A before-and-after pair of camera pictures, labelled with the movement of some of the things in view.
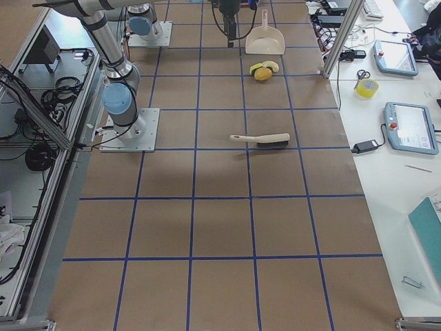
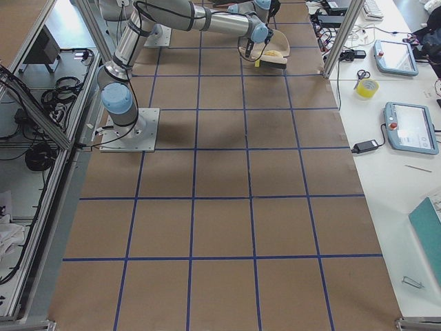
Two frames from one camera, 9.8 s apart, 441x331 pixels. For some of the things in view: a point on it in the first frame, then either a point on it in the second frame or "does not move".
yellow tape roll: (367, 87) does not move
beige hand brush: (266, 141) → (268, 61)
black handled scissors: (362, 74) does not move
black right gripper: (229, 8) → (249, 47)
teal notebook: (426, 223) does not move
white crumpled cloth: (12, 235) does not move
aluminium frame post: (348, 25) does not move
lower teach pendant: (410, 127) does not move
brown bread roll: (262, 74) → (273, 53)
